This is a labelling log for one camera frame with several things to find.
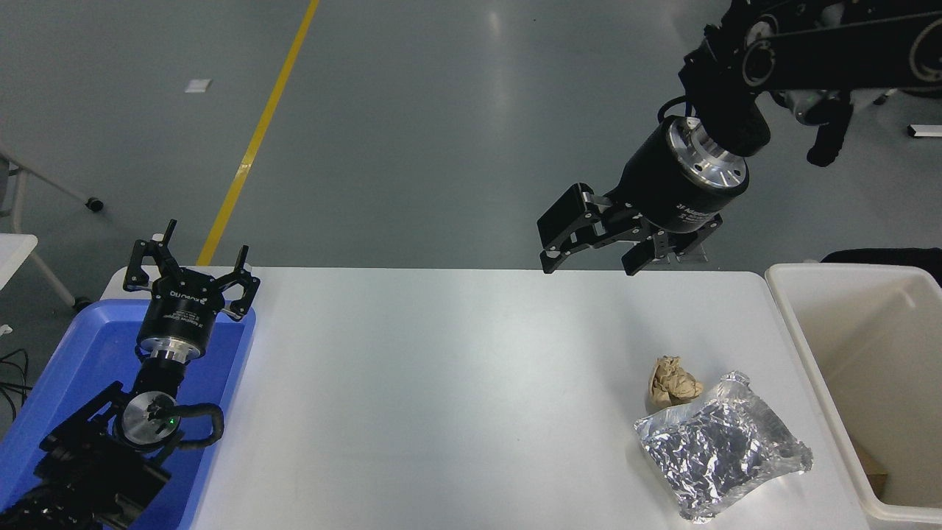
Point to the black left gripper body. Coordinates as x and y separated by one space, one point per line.
182 309

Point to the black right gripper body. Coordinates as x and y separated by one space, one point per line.
662 188

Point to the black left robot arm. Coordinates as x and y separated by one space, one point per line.
81 456

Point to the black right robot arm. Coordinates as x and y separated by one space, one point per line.
824 51

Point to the silver floor plate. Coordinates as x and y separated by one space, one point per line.
698 255

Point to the blue plastic tray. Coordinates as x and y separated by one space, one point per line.
88 331

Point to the crumpled tan paper ball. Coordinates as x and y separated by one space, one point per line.
673 383

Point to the white table with castor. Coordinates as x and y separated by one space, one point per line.
15 254

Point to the crumpled silver foil tray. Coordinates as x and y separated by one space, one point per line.
717 449

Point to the large pale plastic bin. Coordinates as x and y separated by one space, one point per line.
868 346

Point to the black fabric object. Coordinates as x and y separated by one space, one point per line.
890 258

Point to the white flat bar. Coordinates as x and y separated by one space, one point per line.
926 129

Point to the white wheeled frame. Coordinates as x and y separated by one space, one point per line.
51 188

